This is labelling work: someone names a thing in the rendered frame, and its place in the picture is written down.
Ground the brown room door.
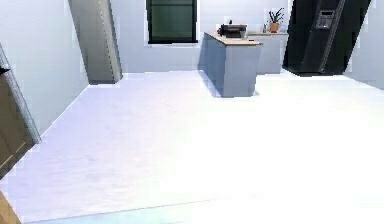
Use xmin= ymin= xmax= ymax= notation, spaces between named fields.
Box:
xmin=0 ymin=43 xmax=42 ymax=181

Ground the grey counter cabinet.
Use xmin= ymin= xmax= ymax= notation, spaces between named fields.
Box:
xmin=247 ymin=31 xmax=290 ymax=75

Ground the black toaster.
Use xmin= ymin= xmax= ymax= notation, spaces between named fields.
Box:
xmin=219 ymin=23 xmax=249 ymax=39

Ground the grey tall cupboard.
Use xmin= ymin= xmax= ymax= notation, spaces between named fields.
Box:
xmin=67 ymin=0 xmax=124 ymax=85

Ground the grey kitchen counter wooden top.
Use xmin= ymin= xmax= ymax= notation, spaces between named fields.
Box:
xmin=197 ymin=31 xmax=264 ymax=99

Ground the house plant in orange pot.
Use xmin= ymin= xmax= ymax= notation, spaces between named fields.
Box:
xmin=268 ymin=7 xmax=285 ymax=34

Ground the dark window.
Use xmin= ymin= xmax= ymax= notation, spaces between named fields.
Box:
xmin=145 ymin=0 xmax=199 ymax=45

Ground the black fridge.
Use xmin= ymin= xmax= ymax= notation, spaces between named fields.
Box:
xmin=282 ymin=0 xmax=372 ymax=76

